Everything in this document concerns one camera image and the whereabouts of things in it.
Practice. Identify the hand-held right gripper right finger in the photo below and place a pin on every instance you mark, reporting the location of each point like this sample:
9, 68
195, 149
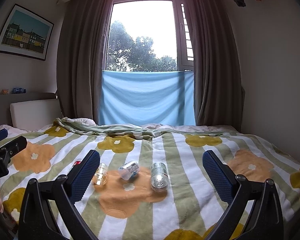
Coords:
218, 181

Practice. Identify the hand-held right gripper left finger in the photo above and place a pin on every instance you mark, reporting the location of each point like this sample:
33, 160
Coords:
83, 180

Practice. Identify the red labelled bottle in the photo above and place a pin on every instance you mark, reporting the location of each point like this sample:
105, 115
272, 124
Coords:
76, 164

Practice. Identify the clear bottle gold cap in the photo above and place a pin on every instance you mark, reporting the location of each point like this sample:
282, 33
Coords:
101, 174

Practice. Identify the grey bed headboard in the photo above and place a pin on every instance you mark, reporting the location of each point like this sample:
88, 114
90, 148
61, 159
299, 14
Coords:
0, 110

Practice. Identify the white headboard cushion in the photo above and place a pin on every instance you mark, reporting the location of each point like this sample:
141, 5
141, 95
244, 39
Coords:
35, 112

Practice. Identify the small orange figure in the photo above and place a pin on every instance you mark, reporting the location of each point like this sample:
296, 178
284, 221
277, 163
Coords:
5, 91

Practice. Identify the small blue toy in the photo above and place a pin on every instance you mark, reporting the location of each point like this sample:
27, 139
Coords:
18, 90

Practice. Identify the clear plastic bottle upright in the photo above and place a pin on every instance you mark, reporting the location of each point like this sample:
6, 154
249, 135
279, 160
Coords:
160, 176

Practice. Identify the floral striped blanket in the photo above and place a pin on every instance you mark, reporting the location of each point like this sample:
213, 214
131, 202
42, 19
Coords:
165, 212

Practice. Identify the light blue cloth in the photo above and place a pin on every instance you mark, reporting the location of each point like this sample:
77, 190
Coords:
146, 97

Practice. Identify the framed picture of houses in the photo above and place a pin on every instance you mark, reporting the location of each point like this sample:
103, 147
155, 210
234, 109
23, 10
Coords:
25, 33

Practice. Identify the brown curtain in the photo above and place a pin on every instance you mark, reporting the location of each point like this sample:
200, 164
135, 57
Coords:
82, 55
212, 60

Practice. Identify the window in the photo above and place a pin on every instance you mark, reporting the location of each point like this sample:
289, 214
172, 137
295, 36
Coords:
145, 25

